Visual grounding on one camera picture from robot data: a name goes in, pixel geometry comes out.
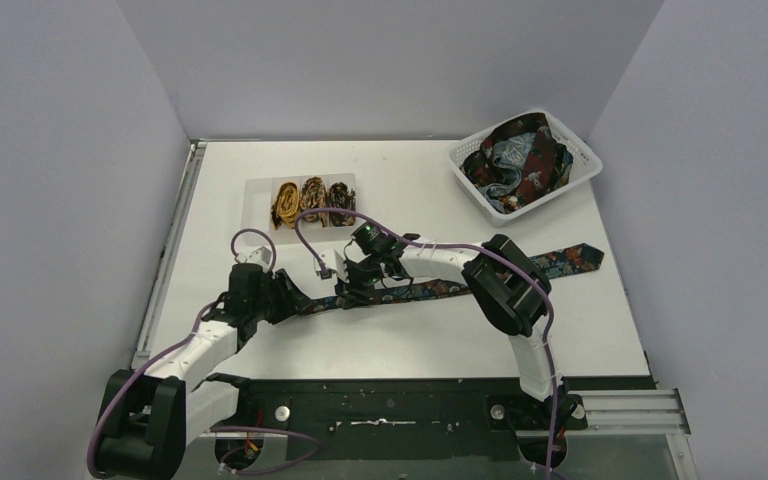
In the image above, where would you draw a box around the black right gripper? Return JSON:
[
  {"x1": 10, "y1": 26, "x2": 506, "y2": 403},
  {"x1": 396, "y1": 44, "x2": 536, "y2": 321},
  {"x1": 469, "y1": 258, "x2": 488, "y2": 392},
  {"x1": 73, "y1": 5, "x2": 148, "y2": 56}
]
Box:
[{"x1": 335, "y1": 252, "x2": 385, "y2": 308}]

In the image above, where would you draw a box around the navy floral tie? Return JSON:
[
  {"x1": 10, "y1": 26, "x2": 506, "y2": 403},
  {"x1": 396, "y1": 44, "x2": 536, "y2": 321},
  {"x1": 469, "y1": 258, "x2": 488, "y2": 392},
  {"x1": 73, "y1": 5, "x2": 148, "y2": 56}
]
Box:
[{"x1": 300, "y1": 243, "x2": 605, "y2": 316}]

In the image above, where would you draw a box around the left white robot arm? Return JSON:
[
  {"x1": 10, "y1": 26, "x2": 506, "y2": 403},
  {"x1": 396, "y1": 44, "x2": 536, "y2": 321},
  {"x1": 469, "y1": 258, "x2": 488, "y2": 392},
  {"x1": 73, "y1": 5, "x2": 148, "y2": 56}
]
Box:
[{"x1": 86, "y1": 263, "x2": 313, "y2": 479}]

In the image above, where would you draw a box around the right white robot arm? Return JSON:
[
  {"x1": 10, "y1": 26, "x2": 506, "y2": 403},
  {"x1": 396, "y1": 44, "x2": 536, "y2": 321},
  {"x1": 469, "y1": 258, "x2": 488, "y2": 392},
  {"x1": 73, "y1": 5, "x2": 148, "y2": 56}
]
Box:
[{"x1": 318, "y1": 224, "x2": 561, "y2": 402}]

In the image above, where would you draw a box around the pile of patterned ties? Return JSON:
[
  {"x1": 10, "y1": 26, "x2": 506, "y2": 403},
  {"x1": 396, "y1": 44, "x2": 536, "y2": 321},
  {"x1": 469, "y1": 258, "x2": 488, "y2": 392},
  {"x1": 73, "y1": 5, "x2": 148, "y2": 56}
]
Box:
[{"x1": 460, "y1": 113, "x2": 574, "y2": 214}]

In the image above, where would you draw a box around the yellow rolled tie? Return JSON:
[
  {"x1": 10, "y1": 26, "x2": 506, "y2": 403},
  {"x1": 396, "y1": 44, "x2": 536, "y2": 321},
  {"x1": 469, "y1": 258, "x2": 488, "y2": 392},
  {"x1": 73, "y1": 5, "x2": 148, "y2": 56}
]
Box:
[{"x1": 270, "y1": 182, "x2": 301, "y2": 230}]

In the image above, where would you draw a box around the orange patterned rolled tie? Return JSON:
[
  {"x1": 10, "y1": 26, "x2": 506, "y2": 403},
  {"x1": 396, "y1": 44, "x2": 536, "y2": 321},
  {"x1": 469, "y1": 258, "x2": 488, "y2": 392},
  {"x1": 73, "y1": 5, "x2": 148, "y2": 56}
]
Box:
[{"x1": 300, "y1": 176, "x2": 328, "y2": 227}]

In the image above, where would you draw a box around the dark brown rolled tie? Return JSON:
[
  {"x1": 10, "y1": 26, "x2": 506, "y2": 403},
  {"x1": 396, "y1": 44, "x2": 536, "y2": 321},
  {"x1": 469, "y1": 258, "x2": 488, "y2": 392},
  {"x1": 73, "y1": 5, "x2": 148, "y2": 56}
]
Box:
[{"x1": 326, "y1": 182, "x2": 356, "y2": 227}]

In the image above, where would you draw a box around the clear plastic organizer tray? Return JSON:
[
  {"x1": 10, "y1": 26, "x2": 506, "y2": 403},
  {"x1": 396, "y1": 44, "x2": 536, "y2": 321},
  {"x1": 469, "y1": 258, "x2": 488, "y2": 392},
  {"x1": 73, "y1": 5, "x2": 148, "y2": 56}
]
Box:
[{"x1": 238, "y1": 173, "x2": 359, "y2": 244}]

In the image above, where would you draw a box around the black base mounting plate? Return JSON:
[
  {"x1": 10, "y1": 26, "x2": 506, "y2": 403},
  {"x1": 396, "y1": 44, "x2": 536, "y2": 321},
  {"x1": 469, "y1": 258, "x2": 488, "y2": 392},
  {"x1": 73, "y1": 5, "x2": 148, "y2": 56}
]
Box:
[{"x1": 122, "y1": 376, "x2": 657, "y2": 462}]

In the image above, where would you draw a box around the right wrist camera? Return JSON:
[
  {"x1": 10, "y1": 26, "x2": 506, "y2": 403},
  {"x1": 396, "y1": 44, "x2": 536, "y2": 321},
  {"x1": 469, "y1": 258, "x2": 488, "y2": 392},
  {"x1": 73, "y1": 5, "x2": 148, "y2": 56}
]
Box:
[{"x1": 315, "y1": 249, "x2": 348, "y2": 281}]

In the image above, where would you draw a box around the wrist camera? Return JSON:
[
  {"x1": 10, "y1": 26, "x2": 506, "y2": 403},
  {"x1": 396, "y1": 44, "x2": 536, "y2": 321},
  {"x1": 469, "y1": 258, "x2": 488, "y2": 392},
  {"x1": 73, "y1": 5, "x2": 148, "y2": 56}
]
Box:
[
  {"x1": 236, "y1": 246, "x2": 274, "y2": 270},
  {"x1": 315, "y1": 249, "x2": 348, "y2": 281}
]

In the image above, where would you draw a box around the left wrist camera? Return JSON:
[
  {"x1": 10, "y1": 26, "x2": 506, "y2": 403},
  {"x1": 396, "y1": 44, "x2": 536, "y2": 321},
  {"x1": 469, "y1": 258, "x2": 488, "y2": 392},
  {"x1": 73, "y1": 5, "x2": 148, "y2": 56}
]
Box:
[{"x1": 236, "y1": 246, "x2": 274, "y2": 270}]

